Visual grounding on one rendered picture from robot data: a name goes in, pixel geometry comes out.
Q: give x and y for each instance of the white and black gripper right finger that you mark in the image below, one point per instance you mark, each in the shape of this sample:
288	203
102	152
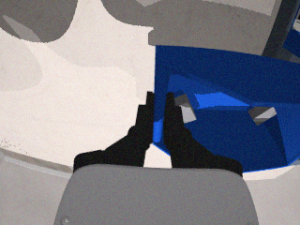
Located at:
189	153

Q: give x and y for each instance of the grey shelf rack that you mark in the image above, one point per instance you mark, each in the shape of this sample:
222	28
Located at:
281	28

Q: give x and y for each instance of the blue bin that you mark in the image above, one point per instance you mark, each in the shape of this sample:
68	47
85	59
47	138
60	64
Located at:
292	42
223	123

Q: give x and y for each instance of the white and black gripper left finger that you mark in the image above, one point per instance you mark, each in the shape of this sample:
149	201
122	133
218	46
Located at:
129	150

